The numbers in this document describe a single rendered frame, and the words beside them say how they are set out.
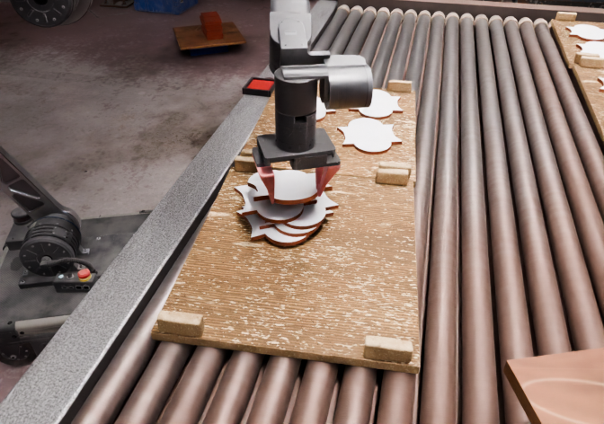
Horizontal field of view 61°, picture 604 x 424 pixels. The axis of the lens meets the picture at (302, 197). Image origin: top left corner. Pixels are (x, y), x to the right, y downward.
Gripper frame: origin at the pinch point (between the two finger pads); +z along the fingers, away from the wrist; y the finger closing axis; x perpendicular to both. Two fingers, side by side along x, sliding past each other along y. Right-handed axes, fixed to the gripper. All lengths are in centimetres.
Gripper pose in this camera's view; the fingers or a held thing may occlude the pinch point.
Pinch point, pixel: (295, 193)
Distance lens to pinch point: 78.8
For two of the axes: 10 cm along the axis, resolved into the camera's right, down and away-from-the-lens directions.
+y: 9.7, -1.4, 2.1
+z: -0.1, 8.0, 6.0
